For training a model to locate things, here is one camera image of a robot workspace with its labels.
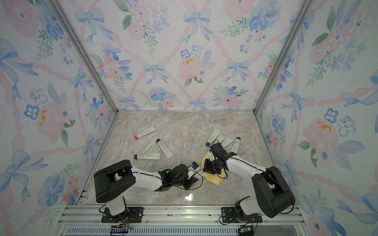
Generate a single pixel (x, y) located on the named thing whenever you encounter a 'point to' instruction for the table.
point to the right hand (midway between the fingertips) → (205, 169)
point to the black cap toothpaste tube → (168, 153)
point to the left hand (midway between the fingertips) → (197, 178)
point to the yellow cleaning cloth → (214, 178)
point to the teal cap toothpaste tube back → (220, 138)
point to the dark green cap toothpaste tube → (215, 134)
